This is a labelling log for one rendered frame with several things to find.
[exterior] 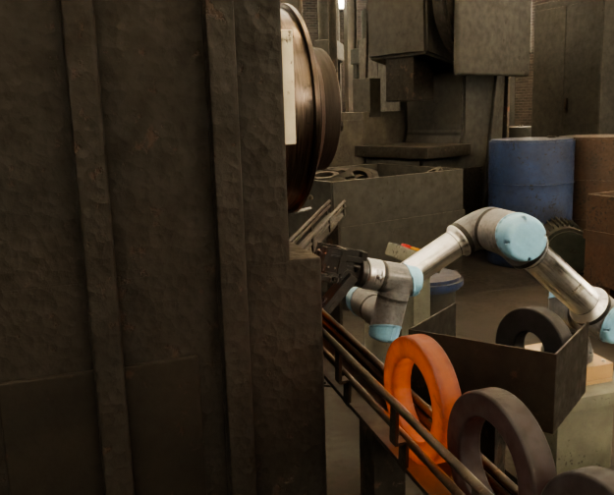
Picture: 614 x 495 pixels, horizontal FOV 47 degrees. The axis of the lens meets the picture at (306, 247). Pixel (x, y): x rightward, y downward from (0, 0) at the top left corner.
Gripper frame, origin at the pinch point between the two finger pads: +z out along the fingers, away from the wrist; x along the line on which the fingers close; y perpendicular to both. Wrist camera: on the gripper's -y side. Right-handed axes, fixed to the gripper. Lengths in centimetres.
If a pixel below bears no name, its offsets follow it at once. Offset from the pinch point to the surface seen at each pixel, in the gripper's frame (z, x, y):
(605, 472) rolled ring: -1, 100, 1
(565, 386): -33, 58, -3
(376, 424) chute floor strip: -2, 54, -14
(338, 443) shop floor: -53, -57, -65
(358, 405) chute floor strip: -1.7, 46.9, -13.8
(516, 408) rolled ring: 0, 86, 2
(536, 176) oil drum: -251, -242, 52
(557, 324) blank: -34, 51, 6
